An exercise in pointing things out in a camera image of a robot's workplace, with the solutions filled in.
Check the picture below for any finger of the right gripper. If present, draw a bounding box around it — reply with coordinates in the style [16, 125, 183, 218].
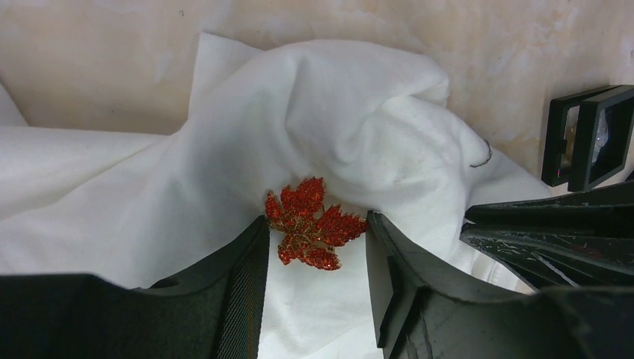
[460, 224, 633, 290]
[465, 180, 633, 238]

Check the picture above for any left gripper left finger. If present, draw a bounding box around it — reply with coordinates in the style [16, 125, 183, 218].
[1, 217, 269, 358]

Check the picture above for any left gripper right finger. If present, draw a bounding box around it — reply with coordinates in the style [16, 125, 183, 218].
[366, 212, 633, 358]

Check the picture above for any white t-shirt garment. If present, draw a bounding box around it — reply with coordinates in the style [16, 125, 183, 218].
[0, 31, 553, 359]

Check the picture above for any black box with blue brooch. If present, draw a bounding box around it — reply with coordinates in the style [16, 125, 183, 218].
[567, 85, 633, 192]

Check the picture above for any black empty display frame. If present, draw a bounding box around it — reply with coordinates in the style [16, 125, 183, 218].
[541, 85, 617, 187]

